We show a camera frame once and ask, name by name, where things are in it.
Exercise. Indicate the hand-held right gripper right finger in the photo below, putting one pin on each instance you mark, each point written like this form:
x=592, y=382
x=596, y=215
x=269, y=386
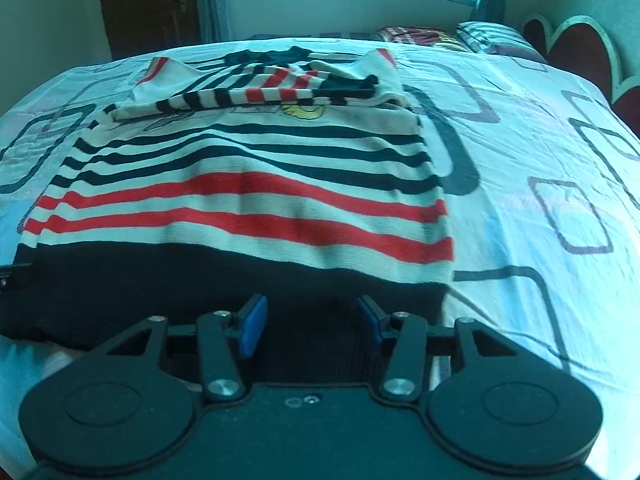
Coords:
x=370, y=320

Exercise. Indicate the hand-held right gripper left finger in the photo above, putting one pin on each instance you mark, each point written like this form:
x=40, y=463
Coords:
x=252, y=322

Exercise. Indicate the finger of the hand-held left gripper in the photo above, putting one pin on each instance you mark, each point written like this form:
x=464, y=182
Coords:
x=15, y=276

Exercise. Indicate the striped knit sweater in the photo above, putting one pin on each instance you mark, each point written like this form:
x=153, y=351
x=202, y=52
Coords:
x=250, y=160

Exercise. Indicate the bed with striped sheet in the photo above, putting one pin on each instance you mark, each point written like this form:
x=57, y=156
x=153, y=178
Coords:
x=340, y=36

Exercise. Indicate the folded maroon printed blanket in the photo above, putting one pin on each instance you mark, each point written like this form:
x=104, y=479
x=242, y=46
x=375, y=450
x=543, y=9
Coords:
x=425, y=37

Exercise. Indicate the dark wooden door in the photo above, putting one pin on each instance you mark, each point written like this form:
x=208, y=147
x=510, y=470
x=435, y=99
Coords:
x=145, y=5

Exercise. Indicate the striped pillow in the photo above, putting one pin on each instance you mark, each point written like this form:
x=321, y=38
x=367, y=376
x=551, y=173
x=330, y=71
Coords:
x=495, y=37

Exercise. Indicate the red scalloped headboard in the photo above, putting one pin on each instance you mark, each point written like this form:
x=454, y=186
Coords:
x=580, y=50

